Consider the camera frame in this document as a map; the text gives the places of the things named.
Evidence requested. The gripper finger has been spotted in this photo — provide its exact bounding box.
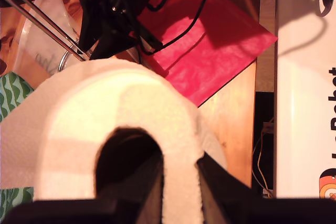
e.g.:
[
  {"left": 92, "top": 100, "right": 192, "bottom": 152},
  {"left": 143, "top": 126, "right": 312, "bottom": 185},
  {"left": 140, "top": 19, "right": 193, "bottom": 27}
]
[
  {"left": 90, "top": 22, "right": 140, "bottom": 60},
  {"left": 97, "top": 158, "right": 165, "bottom": 224},
  {"left": 197, "top": 153, "right": 263, "bottom": 224},
  {"left": 77, "top": 0, "right": 111, "bottom": 49}
]

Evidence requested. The chrome wire towel stand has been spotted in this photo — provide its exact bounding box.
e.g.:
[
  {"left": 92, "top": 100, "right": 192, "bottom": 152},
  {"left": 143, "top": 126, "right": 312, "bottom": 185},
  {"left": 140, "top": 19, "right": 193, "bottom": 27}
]
[{"left": 0, "top": 0, "right": 87, "bottom": 74}]

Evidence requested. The white paper towel roll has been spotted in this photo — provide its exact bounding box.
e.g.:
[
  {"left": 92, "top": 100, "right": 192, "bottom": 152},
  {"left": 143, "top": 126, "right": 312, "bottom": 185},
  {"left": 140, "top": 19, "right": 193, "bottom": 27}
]
[{"left": 0, "top": 58, "right": 228, "bottom": 224}]

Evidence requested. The clear plastic printed bag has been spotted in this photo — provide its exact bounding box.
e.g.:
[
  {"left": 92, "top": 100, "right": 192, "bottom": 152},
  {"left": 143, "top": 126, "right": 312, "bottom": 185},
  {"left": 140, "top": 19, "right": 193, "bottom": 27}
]
[{"left": 13, "top": 0, "right": 87, "bottom": 75}]

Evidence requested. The pink plastic mailer bag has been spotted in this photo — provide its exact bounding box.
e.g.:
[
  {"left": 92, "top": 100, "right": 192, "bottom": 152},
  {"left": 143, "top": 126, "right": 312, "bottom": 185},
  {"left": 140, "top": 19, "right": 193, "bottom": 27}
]
[{"left": 136, "top": 0, "right": 278, "bottom": 108}]

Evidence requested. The green wave-patterned pouch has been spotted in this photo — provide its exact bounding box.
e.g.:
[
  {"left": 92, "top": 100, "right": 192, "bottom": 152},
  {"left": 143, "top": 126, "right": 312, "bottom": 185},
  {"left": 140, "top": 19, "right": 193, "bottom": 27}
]
[{"left": 0, "top": 71, "right": 35, "bottom": 210}]

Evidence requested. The white printed banner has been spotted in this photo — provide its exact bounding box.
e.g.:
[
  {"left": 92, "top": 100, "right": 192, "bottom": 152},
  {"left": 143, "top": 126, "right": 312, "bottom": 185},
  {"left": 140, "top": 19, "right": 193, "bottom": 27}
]
[{"left": 275, "top": 0, "right": 336, "bottom": 199}]

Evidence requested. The yellow cable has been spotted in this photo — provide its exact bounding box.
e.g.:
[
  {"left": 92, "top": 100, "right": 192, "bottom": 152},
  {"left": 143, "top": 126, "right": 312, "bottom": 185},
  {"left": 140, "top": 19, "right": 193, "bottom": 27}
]
[{"left": 252, "top": 121, "right": 275, "bottom": 197}]

